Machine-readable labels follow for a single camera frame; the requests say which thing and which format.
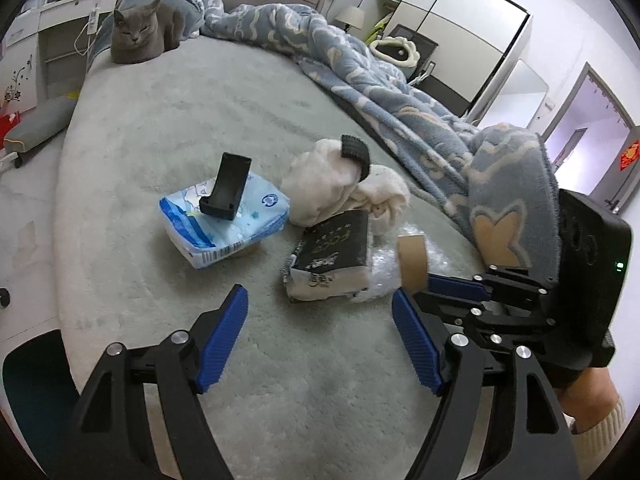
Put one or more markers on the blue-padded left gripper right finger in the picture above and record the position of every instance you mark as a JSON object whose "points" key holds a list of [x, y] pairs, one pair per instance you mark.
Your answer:
{"points": [[527, 436]]}

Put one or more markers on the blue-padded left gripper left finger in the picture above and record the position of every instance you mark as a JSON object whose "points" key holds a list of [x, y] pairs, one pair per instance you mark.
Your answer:
{"points": [[109, 436]]}

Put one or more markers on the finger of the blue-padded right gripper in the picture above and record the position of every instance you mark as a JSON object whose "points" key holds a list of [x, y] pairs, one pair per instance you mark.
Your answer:
{"points": [[506, 285], [497, 332]]}

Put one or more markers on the brown tape roll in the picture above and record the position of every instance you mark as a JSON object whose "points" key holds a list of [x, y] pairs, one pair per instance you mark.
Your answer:
{"points": [[413, 262]]}

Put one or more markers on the clear bubble wrap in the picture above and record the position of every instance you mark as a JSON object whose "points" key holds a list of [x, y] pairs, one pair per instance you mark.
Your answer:
{"points": [[448, 253]]}

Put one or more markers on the black and white snack bag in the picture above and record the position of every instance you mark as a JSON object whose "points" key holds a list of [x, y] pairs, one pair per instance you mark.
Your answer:
{"points": [[332, 259]]}

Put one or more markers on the blue tissue pack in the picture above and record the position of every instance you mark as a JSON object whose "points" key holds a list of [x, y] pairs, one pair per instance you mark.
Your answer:
{"points": [[204, 240]]}

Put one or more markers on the black curved plastic holder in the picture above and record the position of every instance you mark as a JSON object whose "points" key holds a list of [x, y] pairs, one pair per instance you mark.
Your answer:
{"points": [[224, 201]]}

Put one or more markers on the dark teal trash bin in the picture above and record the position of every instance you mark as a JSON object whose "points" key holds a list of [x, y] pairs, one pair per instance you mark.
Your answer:
{"points": [[42, 395]]}

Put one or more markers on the person's right hand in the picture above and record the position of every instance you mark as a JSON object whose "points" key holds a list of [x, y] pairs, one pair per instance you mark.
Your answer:
{"points": [[589, 399]]}

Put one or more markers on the grey door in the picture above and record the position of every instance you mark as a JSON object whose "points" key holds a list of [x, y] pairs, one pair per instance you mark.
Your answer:
{"points": [[609, 191]]}

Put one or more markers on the red door decoration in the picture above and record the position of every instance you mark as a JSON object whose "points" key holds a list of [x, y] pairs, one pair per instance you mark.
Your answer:
{"points": [[629, 155]]}

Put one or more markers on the blue patterned blanket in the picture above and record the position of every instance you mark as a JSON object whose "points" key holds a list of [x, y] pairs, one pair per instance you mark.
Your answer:
{"points": [[495, 184]]}

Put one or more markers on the white rolled towel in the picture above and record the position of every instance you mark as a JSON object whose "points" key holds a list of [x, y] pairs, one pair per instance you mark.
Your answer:
{"points": [[321, 183]]}

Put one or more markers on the white wardrobe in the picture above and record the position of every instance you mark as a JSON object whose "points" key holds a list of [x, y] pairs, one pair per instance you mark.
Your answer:
{"points": [[475, 44]]}

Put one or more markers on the black chair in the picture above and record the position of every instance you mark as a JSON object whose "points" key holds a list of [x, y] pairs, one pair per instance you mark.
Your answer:
{"points": [[426, 48]]}

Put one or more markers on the white cat bed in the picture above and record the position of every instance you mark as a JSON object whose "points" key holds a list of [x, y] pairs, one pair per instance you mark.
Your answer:
{"points": [[395, 50]]}

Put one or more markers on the bedside lamp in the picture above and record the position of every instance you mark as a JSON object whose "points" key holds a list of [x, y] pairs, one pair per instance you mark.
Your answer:
{"points": [[351, 17]]}

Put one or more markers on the grey cushioned stool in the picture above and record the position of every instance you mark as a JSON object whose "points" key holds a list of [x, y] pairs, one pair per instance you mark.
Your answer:
{"points": [[46, 121]]}

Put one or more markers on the white dressing table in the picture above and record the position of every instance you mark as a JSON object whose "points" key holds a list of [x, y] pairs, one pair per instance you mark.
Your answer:
{"points": [[44, 52]]}

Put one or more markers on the grey cat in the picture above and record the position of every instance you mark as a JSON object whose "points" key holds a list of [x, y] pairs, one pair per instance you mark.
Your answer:
{"points": [[144, 32]]}

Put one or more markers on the white power strip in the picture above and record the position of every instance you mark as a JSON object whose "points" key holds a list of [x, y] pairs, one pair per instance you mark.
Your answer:
{"points": [[93, 21]]}

